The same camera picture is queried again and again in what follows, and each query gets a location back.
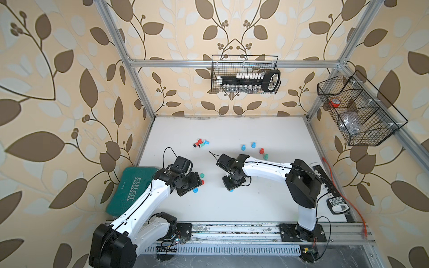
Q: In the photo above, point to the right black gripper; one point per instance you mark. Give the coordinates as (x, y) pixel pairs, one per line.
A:
(229, 186)

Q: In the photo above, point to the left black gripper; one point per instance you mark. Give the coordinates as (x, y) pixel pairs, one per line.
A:
(195, 181)

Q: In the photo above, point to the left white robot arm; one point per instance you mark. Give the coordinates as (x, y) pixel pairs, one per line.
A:
(118, 244)

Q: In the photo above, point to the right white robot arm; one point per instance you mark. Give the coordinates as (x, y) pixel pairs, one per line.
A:
(303, 183)

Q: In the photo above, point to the green plastic tool case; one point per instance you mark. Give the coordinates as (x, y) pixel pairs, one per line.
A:
(134, 182)

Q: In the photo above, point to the small circuit board left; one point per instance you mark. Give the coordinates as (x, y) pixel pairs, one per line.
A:
(168, 249)

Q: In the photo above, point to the small circuit board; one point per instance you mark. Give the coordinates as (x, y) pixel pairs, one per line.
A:
(308, 255)
(168, 249)

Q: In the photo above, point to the small circuit board right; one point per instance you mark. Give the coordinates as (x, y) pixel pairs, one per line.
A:
(308, 255)

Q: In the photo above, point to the clear plastic bag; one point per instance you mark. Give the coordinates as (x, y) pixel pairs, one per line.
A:
(350, 124)

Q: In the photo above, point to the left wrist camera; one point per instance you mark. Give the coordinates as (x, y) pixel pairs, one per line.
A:
(182, 165)

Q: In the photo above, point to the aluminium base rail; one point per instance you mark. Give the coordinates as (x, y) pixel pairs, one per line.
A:
(248, 234)

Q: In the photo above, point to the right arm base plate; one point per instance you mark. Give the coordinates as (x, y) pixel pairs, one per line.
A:
(294, 233)

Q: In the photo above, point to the socket rail tool black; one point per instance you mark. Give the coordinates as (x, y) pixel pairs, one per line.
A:
(265, 82)

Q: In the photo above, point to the black wire basket back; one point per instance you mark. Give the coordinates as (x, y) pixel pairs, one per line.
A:
(232, 64)

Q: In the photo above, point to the black wire basket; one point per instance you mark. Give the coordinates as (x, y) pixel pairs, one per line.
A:
(377, 112)
(232, 64)

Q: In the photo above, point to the black wire basket right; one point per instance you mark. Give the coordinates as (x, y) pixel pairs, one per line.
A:
(377, 112)

